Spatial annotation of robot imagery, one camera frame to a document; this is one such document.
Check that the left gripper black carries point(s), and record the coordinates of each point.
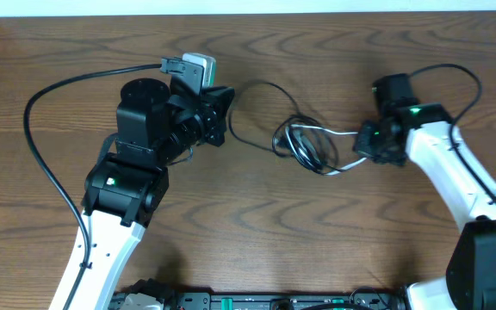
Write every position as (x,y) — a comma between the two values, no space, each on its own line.
(213,117)

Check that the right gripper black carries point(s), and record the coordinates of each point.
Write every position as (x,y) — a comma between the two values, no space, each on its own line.
(363,145)

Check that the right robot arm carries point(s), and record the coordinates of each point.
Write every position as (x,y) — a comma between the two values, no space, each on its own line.
(428,136)

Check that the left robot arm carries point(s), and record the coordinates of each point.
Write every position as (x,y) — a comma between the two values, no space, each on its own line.
(157,122)

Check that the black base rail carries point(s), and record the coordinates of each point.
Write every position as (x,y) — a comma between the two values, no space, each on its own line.
(151,294)

